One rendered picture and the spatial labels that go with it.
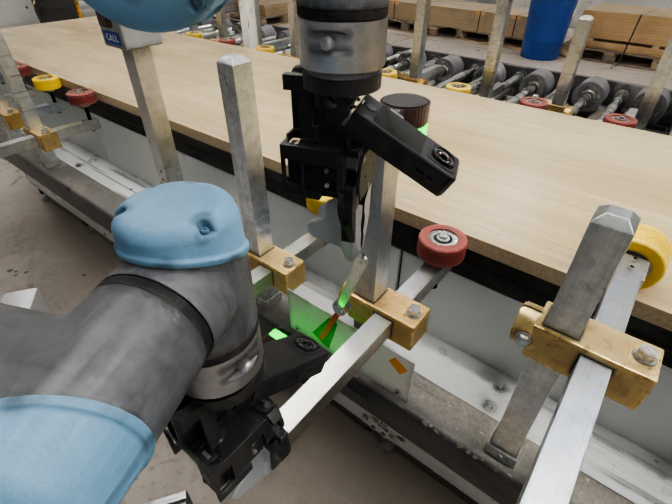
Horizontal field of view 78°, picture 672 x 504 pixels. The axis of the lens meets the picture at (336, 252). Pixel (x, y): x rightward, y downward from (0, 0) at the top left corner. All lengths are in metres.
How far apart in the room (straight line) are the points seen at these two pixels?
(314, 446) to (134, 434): 1.27
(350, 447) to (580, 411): 1.08
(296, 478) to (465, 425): 0.80
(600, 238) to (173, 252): 0.35
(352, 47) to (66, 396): 0.30
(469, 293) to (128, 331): 0.68
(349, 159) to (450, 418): 0.47
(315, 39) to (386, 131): 0.10
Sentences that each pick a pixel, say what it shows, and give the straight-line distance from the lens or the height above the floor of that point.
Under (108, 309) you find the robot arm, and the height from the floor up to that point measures 1.16.
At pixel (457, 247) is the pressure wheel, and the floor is 0.91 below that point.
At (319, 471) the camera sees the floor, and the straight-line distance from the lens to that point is 1.44.
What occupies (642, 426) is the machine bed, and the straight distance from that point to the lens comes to 0.89.
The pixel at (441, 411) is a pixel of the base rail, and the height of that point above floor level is 0.70.
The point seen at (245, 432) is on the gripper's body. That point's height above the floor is 0.96.
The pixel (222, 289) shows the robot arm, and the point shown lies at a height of 1.14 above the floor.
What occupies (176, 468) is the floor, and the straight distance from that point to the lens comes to 1.52.
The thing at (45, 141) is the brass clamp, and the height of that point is 0.81.
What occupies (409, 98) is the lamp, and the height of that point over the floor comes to 1.15.
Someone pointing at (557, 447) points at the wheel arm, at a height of 0.96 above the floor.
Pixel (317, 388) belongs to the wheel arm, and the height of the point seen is 0.86.
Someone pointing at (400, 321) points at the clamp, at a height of 0.87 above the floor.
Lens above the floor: 1.31
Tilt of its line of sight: 38 degrees down
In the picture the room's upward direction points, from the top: straight up
